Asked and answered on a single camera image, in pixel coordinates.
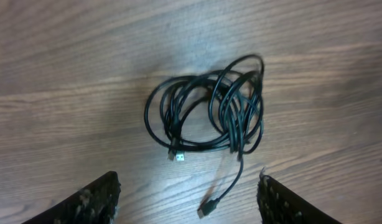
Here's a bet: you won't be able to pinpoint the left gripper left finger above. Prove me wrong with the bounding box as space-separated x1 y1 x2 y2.
24 171 121 224

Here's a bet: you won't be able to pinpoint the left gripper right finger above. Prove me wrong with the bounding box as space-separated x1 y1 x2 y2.
256 170 340 224

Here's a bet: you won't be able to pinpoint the black cable black plugs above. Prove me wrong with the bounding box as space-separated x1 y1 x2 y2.
161 54 266 219

